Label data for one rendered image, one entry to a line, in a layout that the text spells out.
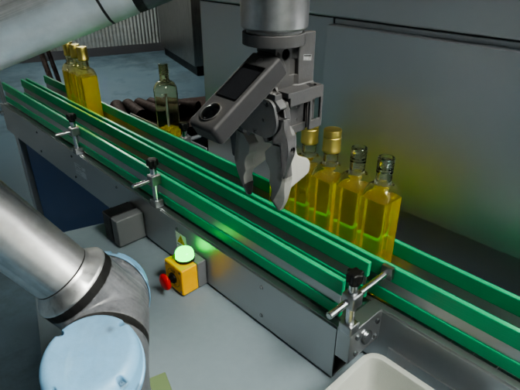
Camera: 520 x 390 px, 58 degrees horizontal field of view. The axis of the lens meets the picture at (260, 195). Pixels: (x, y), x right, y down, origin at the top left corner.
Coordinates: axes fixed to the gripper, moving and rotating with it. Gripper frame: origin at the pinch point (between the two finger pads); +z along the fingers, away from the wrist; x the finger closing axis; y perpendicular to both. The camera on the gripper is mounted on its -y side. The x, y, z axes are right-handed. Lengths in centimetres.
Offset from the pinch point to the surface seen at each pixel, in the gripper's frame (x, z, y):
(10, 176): 302, 118, 39
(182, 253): 36.0, 32.8, 9.8
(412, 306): -11.4, 27.3, 25.8
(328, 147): 11.3, 4.8, 28.2
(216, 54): 66, -2, 45
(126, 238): 61, 41, 9
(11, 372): 119, 118, -20
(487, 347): -24.5, 27.1, 25.8
